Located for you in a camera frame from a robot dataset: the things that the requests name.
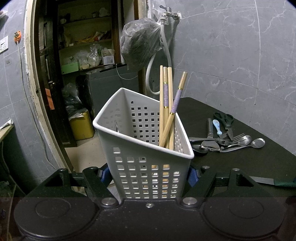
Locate white perforated plastic utensil basket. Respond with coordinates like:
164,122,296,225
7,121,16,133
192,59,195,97
93,88,194,199

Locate purple banded wooden chopstick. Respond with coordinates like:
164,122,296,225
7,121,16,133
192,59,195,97
162,66,170,149

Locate plain wooden chopstick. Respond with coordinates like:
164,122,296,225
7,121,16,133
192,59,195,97
168,67,174,150
159,65,164,143

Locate small dark metal spoon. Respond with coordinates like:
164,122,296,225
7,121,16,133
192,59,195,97
192,144,209,156

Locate metal fork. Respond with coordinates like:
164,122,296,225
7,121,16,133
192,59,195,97
189,133,245,142

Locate yellow container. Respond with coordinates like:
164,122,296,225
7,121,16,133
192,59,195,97
70,110,94,141

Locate white blue ceramic spoon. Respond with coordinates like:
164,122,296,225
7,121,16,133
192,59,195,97
212,120,223,136

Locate large metal spoon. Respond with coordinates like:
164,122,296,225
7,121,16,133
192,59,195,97
218,135,251,149

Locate dark grey cabinet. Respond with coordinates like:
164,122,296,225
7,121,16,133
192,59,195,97
86,65,139,116

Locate wooden side counter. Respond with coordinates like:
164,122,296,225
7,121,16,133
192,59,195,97
0,125,14,143

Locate green box on shelf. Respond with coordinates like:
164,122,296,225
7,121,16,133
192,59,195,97
61,62,79,74

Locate clear plastic bag dark contents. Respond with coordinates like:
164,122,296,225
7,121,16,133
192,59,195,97
120,18,163,71

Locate metal spatula black handle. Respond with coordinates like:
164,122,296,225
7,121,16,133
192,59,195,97
201,118,220,151

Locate black handled scissors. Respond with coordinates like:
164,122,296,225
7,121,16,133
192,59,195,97
214,111,234,140

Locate white water hose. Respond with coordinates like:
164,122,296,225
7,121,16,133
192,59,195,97
145,24,173,95

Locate orange wall plug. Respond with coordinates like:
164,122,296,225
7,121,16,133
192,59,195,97
14,31,22,44

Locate white wall switch plate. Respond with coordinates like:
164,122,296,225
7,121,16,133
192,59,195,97
0,36,9,53

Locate metal wall tap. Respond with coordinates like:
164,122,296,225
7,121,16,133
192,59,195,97
159,5,181,25

